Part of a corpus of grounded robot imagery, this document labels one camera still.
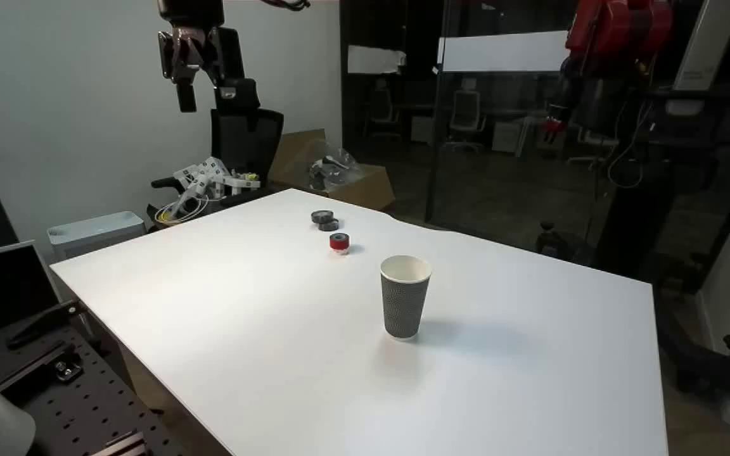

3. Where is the brown cardboard box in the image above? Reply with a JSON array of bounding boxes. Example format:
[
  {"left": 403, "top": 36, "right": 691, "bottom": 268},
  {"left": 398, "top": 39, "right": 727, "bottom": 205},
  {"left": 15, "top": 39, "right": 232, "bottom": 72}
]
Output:
[{"left": 266, "top": 127, "right": 398, "bottom": 214}]

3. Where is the clear plastic bag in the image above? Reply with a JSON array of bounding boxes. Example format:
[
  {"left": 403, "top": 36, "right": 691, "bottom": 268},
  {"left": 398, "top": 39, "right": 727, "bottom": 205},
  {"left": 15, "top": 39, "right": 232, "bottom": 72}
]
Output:
[{"left": 304, "top": 149, "right": 366, "bottom": 195}]

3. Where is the black open case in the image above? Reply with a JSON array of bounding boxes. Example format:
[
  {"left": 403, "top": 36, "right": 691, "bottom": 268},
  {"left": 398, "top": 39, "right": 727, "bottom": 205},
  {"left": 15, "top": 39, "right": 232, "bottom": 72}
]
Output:
[{"left": 0, "top": 241, "right": 62, "bottom": 341}]

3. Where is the black perforated breadboard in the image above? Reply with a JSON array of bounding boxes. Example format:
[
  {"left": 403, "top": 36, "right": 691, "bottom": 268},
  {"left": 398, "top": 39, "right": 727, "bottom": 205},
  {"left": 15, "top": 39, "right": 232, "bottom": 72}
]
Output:
[{"left": 0, "top": 312, "right": 184, "bottom": 456}]

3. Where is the grey paper cup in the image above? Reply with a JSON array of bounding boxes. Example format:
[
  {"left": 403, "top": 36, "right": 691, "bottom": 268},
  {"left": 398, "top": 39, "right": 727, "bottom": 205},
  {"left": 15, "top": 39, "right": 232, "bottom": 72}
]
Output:
[{"left": 377, "top": 254, "right": 433, "bottom": 341}]

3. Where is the red robot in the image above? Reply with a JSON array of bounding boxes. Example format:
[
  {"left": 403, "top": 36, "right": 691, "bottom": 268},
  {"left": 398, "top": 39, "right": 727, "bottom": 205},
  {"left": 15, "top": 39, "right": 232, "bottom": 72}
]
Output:
[{"left": 541, "top": 0, "right": 679, "bottom": 149}]

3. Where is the small dark round object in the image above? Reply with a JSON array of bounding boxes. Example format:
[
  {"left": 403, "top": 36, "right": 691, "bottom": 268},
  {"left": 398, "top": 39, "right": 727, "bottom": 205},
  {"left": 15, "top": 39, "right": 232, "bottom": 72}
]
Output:
[{"left": 309, "top": 208, "right": 342, "bottom": 234}]

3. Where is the white cable bundle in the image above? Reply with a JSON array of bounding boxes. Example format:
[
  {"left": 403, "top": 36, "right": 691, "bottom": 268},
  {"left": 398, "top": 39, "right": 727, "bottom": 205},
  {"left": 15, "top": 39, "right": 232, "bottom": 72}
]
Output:
[{"left": 151, "top": 154, "right": 265, "bottom": 227}]

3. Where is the black floor object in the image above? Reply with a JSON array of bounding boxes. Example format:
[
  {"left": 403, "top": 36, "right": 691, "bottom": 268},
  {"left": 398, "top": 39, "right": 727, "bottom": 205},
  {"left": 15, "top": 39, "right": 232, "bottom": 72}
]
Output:
[{"left": 674, "top": 333, "right": 730, "bottom": 401}]

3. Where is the white paper sheet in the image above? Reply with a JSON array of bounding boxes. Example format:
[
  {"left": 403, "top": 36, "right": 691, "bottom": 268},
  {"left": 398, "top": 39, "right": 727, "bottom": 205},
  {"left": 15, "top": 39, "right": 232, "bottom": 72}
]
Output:
[{"left": 346, "top": 44, "right": 409, "bottom": 79}]

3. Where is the white board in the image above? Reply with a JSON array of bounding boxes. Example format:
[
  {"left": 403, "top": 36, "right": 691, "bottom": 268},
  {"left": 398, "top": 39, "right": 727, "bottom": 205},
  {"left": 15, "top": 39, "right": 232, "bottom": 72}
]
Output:
[{"left": 433, "top": 29, "right": 573, "bottom": 75}]

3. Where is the white flat box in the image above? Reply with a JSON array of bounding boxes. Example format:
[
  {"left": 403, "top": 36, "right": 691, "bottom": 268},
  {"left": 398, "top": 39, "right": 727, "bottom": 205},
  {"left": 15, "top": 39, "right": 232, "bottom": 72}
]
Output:
[{"left": 44, "top": 208, "right": 147, "bottom": 262}]

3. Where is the grey office chair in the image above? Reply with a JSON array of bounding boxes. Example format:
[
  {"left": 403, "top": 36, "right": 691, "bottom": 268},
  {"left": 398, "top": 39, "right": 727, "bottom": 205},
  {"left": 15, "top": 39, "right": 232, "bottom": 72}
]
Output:
[{"left": 447, "top": 75, "right": 493, "bottom": 143}]

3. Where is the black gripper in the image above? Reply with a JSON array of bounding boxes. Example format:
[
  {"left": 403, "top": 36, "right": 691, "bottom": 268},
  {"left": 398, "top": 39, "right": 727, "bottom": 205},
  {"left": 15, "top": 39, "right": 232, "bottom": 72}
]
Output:
[{"left": 158, "top": 24, "right": 224, "bottom": 115}]

